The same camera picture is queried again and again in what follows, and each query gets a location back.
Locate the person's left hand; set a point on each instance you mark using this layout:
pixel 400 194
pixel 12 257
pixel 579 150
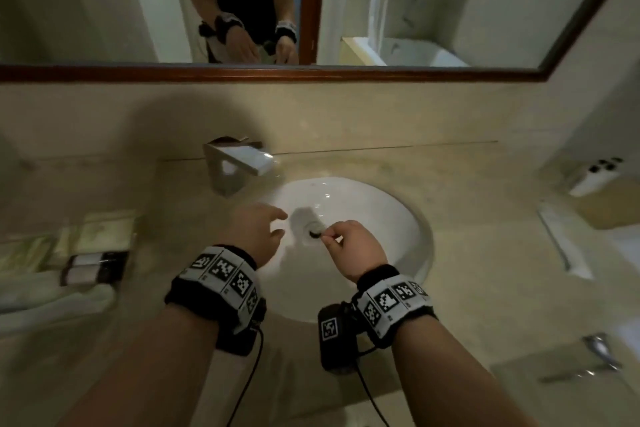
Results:
pixel 252 231

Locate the tray of toiletry packets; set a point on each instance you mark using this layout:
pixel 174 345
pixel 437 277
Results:
pixel 95 234

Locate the person's left forearm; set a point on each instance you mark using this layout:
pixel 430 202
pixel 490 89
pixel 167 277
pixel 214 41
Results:
pixel 150 371

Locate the person's right forearm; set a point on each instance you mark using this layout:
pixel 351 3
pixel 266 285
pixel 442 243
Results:
pixel 450 381

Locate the white round sink basin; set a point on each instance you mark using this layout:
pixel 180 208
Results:
pixel 370 221

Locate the person's right thumb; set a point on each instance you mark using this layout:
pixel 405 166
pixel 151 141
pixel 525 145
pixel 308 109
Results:
pixel 332 238

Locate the white folded towel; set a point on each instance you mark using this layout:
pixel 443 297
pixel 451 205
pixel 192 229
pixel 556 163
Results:
pixel 50 304

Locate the white holder with black holes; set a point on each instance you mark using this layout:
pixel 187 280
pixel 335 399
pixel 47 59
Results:
pixel 595 176

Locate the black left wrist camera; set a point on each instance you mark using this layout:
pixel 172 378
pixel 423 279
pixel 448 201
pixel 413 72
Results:
pixel 240 336

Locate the person's right hand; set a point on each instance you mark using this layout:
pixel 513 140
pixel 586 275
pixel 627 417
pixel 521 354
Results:
pixel 357 251

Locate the wristband with square markers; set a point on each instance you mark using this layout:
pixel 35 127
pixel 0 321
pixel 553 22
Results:
pixel 225 274
pixel 392 301

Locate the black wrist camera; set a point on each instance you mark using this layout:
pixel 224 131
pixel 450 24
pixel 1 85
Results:
pixel 240 336
pixel 334 339

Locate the wood-framed wall mirror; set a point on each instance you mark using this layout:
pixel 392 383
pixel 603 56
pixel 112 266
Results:
pixel 400 6

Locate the black sink drain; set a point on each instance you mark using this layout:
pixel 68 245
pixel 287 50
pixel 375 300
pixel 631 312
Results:
pixel 315 231

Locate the left wristband with square markers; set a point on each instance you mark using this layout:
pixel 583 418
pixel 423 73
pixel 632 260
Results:
pixel 225 274

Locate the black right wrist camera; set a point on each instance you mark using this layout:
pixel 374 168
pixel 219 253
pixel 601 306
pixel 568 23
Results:
pixel 334 339

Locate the right wristband with square markers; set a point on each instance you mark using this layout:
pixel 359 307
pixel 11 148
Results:
pixel 392 301

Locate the small dark toiletry bottle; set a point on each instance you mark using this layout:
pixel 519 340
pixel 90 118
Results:
pixel 92 269

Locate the chrome square faucet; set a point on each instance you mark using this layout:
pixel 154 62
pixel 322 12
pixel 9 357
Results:
pixel 240 161

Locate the person's left thumb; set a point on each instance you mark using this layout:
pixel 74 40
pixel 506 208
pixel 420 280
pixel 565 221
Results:
pixel 276 237

